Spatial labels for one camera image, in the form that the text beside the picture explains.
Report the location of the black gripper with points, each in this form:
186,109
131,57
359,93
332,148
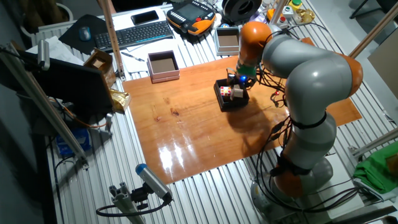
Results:
245,81

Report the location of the plain wooden block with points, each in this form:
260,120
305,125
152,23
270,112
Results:
238,92

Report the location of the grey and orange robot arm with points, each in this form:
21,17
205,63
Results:
314,77

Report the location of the black gift box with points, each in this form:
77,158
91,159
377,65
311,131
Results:
231,105

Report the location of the open grey gift box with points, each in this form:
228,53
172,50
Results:
228,40

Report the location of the grey box with red button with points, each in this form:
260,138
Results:
282,21

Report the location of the open pink gift box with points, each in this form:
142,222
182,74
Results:
163,65

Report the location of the white box with green button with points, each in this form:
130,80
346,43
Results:
287,12

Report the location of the yellow box with green button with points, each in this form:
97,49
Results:
295,4

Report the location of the small brown cardboard box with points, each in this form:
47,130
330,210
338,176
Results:
105,67

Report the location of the blue cardboard box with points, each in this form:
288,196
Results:
74,140

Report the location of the glossy wooden board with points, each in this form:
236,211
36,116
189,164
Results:
186,124

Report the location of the white plastic object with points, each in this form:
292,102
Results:
218,19

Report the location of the purple plastic bag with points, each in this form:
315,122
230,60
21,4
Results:
258,18

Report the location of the black filament spool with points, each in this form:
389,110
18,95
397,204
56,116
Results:
241,9

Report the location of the small orange object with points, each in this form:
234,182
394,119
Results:
270,14

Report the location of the orange and black teach pendant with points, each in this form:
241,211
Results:
191,12

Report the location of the crumpled gold foil wrapper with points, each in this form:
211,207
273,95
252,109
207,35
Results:
306,15

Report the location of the white paper sheets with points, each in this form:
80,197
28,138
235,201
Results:
149,46

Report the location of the black pen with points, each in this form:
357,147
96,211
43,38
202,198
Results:
132,56

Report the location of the black smartphone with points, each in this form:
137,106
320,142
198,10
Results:
144,17

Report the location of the black computer keyboard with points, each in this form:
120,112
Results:
133,34

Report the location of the gold foil bag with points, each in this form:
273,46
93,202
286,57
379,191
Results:
121,99

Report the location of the grey flat panel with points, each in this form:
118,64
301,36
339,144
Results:
385,62

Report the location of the black mouse pad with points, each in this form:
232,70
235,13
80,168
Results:
96,25

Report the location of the green cloth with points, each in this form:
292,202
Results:
376,171

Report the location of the blue computer mouse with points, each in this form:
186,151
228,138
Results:
84,33

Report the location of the short aluminium profile stub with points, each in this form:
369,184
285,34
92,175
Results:
124,202

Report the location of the black monitor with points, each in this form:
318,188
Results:
71,84

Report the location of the black office chair base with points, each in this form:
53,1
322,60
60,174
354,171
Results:
388,3

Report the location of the stack of white papers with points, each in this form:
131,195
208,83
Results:
57,49

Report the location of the white round bin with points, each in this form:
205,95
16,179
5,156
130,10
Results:
69,12

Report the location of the green gripper mount flange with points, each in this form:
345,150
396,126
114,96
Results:
248,71

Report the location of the upright aluminium post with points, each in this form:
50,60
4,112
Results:
278,11

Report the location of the silver camera with blue cap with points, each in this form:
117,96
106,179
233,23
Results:
152,182

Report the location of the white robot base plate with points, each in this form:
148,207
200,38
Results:
345,174

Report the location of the wooden frame post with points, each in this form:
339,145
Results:
110,34

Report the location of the slanted wooden frame beam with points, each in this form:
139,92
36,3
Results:
373,31

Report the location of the aluminium frame profile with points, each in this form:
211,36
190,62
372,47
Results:
373,143

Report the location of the slanted aluminium frame beam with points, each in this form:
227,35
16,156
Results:
46,109

